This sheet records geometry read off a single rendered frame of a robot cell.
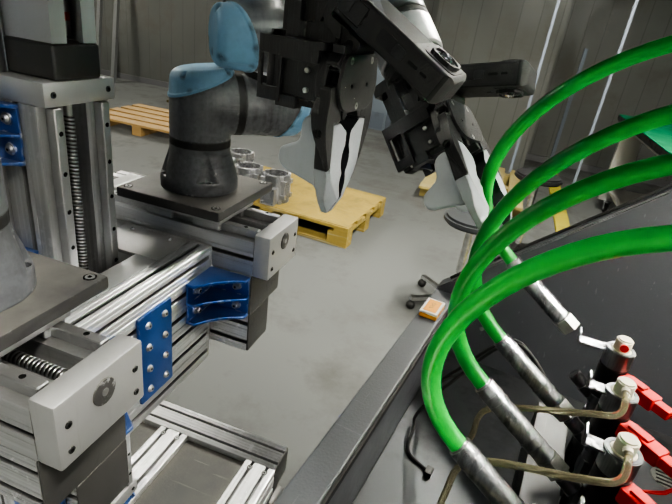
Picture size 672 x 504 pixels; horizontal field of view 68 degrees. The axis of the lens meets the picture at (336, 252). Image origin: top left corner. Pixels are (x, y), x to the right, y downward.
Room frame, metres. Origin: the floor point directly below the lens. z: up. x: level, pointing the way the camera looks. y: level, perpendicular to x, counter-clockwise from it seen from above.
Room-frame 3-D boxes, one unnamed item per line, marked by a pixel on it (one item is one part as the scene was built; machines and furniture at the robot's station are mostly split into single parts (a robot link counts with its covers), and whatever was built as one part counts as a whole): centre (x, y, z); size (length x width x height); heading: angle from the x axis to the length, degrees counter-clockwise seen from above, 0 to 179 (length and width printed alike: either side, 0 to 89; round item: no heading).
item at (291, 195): (3.59, 0.38, 0.17); 1.26 x 0.86 x 0.35; 73
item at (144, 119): (5.44, 2.07, 0.06); 1.29 x 0.93 x 0.12; 73
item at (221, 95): (0.97, 0.29, 1.20); 0.13 x 0.12 x 0.14; 117
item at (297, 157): (0.45, 0.04, 1.26); 0.06 x 0.03 x 0.09; 66
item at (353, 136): (0.48, 0.02, 1.26); 0.06 x 0.03 x 0.09; 66
